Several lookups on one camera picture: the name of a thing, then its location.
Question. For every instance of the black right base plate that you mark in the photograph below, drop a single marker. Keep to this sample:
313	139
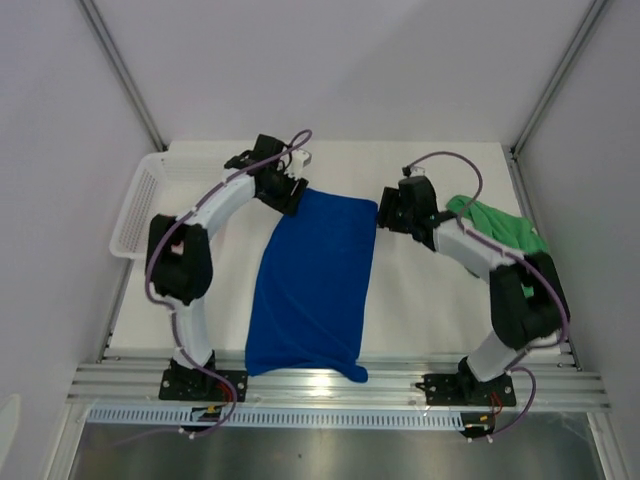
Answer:
461	390

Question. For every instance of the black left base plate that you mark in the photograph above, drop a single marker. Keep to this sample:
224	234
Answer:
194	386

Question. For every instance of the aluminium left frame post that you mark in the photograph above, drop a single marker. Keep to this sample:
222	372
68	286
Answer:
118	66

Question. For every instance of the aluminium right side rail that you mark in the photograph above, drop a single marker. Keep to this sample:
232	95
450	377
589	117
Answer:
543	261

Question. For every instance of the blue towel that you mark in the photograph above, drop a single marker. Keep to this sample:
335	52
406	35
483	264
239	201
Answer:
311	288

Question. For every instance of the aluminium left side rail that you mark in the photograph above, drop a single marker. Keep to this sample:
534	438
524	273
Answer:
114	310

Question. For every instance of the aluminium frame post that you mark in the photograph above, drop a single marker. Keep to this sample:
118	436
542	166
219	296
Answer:
568	60
118	66

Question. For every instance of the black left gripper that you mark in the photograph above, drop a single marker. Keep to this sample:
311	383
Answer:
288	203

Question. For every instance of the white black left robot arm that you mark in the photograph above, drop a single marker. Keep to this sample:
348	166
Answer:
179	265

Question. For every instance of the aluminium front rail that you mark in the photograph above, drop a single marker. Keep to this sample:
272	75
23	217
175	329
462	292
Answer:
558	385

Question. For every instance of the green towel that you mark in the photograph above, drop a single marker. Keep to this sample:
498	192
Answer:
510	230

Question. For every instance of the white perforated plastic basket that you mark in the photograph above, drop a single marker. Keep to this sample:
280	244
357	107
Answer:
166	183

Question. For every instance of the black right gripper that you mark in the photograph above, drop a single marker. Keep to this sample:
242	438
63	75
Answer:
390	200

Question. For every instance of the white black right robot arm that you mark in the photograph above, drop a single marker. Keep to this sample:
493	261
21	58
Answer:
526	299

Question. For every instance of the aluminium right frame post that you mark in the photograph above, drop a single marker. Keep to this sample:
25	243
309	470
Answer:
568	60

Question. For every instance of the aluminium rail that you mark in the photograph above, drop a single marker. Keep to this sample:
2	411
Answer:
558	385
114	310
543	261

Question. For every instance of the white slotted cable duct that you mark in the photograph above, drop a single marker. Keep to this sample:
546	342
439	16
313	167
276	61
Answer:
414	420

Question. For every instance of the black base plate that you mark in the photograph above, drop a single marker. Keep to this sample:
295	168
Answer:
461	390
194	386

